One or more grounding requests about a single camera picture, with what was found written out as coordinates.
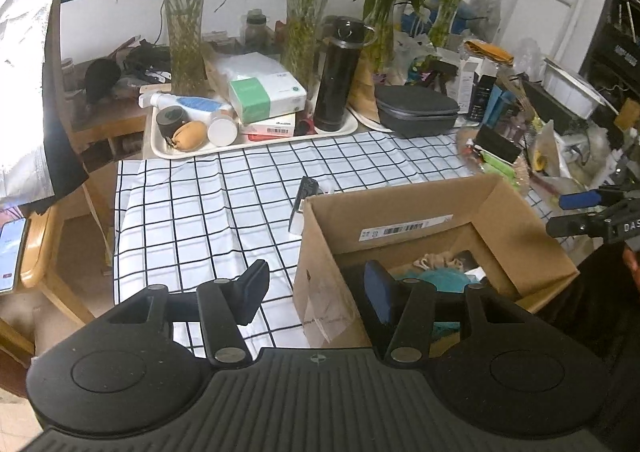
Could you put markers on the black box device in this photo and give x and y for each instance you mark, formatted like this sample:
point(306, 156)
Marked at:
point(550, 104)

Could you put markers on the brown oval sponge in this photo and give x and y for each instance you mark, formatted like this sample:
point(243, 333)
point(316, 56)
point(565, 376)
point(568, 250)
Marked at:
point(190, 136)

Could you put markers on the silver foil sheet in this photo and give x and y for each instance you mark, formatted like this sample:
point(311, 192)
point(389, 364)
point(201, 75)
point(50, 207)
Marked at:
point(25, 82)

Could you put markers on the cream plastic tray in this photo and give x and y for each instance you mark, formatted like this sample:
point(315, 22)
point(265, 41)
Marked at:
point(160, 149)

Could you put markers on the black tape roll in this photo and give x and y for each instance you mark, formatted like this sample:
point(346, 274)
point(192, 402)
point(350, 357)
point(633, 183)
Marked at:
point(172, 121)

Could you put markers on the black wallet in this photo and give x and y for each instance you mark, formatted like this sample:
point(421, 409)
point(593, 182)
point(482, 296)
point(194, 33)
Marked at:
point(473, 260)

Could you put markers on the brown cardboard box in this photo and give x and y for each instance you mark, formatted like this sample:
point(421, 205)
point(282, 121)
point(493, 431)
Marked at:
point(325, 287)

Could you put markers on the person's right hand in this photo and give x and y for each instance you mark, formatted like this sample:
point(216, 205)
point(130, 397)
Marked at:
point(633, 262)

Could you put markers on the smartphone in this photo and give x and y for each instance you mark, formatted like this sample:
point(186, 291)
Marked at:
point(12, 254)

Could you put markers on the black rectangular pouch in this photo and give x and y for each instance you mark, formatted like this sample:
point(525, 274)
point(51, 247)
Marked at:
point(497, 144)

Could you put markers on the colourful printed bag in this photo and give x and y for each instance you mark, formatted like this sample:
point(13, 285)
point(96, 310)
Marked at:
point(415, 67)

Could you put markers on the white blue spray bottle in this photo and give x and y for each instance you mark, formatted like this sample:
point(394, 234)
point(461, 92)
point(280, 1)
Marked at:
point(195, 103)

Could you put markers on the green white packet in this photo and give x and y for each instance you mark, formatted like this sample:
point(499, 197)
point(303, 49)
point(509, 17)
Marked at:
point(492, 160)
point(505, 173)

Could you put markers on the dark-lid glass jar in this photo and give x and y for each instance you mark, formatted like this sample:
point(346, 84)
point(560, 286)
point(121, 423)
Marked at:
point(257, 29)

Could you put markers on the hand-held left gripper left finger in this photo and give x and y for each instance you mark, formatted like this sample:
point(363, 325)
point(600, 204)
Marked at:
point(252, 292)

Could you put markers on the black shelving unit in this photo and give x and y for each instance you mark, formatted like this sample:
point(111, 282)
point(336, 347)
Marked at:
point(615, 32)

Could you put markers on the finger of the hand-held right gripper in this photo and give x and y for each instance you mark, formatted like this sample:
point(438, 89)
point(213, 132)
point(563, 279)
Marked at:
point(577, 200)
point(575, 226)

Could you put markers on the wooden chair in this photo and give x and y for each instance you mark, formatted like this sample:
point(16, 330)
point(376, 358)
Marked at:
point(45, 257)

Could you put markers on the silver black small packet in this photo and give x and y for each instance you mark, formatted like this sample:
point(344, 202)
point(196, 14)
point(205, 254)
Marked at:
point(304, 204)

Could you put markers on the yellow tape measure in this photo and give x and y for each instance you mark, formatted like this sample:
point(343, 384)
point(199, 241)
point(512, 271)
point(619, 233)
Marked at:
point(539, 161)

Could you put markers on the wooden side table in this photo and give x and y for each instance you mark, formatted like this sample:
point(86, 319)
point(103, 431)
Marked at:
point(100, 124)

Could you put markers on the grey zip case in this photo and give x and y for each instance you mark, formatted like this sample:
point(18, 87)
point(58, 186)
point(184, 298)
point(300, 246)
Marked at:
point(417, 112)

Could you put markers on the brown patterned scrunchie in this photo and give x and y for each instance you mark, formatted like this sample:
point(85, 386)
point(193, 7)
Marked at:
point(440, 260)

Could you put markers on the white jar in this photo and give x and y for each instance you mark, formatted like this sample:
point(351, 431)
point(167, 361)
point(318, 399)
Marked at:
point(222, 129)

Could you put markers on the white black checkered tablecloth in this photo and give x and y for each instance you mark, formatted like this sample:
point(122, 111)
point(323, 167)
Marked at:
point(200, 212)

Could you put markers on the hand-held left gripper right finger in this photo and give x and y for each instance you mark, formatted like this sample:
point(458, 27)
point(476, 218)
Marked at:
point(377, 292)

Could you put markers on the white carton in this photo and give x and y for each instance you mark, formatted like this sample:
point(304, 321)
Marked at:
point(469, 82)

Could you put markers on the white plastic container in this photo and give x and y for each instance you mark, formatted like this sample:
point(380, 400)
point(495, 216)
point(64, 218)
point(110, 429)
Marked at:
point(575, 89)

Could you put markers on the cream oval plate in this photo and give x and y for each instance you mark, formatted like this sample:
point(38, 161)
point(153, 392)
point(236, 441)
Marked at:
point(367, 122)

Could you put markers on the yellow orange cloth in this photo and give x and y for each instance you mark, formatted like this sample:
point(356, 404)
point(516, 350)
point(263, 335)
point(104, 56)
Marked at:
point(490, 51)

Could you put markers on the black carton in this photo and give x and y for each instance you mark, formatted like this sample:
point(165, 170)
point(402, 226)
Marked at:
point(481, 99)

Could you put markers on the black round object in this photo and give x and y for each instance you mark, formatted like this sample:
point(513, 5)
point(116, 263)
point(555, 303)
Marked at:
point(100, 79)

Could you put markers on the black thermos bottle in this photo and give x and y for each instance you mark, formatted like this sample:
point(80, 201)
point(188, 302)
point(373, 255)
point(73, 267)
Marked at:
point(337, 82)

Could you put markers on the white tissue pack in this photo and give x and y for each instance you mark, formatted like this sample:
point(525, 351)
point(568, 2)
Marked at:
point(250, 64)

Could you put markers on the green white tissue box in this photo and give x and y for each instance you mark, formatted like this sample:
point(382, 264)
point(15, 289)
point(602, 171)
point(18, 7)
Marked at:
point(265, 97)

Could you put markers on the red white flat box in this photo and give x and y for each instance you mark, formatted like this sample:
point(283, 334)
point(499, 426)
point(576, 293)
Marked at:
point(270, 126)

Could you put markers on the blue plastic bag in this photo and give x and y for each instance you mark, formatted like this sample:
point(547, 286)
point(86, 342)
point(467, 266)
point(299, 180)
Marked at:
point(462, 17)

